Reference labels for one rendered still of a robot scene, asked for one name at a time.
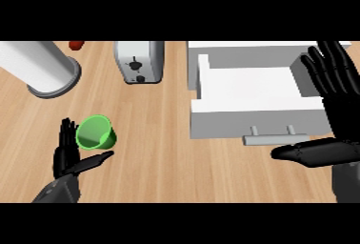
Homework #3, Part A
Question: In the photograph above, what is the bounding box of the white drawer box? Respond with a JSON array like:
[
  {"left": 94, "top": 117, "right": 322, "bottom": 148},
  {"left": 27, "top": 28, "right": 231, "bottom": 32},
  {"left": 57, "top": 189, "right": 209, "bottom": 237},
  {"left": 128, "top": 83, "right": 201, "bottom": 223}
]
[{"left": 191, "top": 53, "right": 327, "bottom": 112}]

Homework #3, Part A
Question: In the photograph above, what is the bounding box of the white grey cabinet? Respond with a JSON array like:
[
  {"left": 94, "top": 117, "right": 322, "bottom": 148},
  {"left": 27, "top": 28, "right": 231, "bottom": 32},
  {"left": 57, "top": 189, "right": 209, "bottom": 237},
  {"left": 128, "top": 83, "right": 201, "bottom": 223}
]
[{"left": 187, "top": 40, "right": 353, "bottom": 98}]

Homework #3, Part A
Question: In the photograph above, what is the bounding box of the grey drawer front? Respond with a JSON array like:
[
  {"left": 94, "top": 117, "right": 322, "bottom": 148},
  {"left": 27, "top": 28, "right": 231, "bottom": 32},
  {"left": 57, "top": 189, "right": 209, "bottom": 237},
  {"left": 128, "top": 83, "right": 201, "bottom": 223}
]
[{"left": 189, "top": 109, "right": 334, "bottom": 140}]

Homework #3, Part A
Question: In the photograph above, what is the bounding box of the silver toaster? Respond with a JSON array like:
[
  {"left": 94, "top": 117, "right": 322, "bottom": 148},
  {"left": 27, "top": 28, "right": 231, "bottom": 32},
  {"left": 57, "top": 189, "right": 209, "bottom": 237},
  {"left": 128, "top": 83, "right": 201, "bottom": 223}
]
[{"left": 113, "top": 40, "right": 166, "bottom": 85}]

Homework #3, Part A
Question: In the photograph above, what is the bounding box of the red round object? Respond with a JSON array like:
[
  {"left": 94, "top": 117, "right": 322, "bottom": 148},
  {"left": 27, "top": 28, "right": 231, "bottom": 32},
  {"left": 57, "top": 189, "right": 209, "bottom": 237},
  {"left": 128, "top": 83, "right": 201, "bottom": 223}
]
[{"left": 68, "top": 40, "right": 86, "bottom": 51}]

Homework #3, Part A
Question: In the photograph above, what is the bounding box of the green plastic cup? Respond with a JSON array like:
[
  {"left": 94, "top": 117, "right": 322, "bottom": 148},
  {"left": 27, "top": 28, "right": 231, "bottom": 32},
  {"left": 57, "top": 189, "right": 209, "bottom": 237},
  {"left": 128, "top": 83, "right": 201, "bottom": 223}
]
[{"left": 76, "top": 114, "right": 119, "bottom": 152}]

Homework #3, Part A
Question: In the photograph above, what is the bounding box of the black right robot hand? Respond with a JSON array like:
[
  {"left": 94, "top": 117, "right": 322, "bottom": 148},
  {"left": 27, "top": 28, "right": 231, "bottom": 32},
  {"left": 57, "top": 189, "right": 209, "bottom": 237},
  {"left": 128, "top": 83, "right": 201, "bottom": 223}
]
[{"left": 271, "top": 40, "right": 360, "bottom": 169}]

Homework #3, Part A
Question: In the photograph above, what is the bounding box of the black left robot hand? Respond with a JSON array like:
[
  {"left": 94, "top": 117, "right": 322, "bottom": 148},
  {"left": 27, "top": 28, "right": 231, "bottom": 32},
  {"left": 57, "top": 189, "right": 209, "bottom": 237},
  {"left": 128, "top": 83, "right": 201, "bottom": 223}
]
[{"left": 52, "top": 117, "right": 116, "bottom": 180}]

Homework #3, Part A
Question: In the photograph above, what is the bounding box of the grey paper towel holder base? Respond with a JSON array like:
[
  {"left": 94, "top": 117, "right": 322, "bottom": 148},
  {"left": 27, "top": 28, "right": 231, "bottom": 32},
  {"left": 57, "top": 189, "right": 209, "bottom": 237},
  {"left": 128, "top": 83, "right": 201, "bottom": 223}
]
[{"left": 26, "top": 56, "right": 83, "bottom": 99}]

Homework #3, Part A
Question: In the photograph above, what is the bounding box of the grey drawer handle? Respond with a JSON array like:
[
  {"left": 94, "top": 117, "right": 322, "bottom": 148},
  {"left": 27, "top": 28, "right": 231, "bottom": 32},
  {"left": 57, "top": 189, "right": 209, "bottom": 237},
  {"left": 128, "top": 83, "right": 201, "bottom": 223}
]
[{"left": 243, "top": 125, "right": 313, "bottom": 147}]

